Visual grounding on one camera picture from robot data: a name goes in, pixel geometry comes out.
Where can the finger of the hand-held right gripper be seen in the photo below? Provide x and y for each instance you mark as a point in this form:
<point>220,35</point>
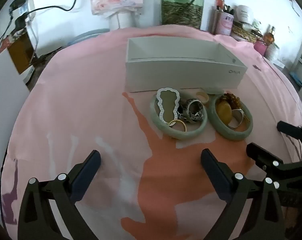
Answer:
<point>288,128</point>
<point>261,153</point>

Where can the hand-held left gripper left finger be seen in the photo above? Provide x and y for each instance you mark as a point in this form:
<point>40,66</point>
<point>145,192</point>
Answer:
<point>87,172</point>

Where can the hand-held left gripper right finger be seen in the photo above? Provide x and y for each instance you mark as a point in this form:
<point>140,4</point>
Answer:
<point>216,180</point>

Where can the green jade bangle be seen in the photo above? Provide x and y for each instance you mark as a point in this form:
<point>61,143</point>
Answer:
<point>188,133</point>
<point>217,127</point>

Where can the yellow amber pendant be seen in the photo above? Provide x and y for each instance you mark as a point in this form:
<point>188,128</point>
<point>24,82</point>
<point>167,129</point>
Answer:
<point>223,112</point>

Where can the white cardboard box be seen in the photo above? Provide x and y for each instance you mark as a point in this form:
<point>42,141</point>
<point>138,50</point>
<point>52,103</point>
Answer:
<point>178,75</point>

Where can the pink cup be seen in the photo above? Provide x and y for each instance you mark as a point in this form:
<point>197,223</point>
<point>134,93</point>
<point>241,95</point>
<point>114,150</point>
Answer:
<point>259,47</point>

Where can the white cabinet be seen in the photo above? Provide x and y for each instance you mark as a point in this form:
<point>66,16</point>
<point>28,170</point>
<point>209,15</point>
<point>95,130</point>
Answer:
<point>3,130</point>

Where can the amber perfume bottle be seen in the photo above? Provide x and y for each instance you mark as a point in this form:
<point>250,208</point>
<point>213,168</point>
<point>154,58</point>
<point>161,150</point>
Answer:
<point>270,36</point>

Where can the woven basket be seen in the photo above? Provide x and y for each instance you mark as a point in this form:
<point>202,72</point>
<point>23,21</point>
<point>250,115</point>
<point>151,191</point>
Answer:
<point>243,33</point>

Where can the green and white packet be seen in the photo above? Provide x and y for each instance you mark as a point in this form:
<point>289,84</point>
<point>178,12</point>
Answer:
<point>256,24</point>

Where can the pink pen holder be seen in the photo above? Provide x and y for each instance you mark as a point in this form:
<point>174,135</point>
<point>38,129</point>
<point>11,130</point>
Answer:
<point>224,25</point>

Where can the white cream jar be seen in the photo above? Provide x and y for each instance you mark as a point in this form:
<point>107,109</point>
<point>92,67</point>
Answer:
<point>244,13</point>

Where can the dark makeup brushes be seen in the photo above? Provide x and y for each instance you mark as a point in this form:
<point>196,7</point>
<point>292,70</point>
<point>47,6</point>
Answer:
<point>229,9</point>

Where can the orange flat stick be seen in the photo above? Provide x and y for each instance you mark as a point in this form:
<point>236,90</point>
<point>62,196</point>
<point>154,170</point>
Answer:
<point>219,2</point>

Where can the green glass jar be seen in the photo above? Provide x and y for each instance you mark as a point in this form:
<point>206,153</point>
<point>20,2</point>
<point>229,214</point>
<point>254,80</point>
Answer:
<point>181,10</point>

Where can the black plug adapter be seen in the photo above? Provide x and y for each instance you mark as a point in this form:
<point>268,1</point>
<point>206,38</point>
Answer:
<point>17,2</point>
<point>20,21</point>

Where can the white power strip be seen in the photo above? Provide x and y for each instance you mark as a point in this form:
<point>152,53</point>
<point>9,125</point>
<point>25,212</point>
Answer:
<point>32,10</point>

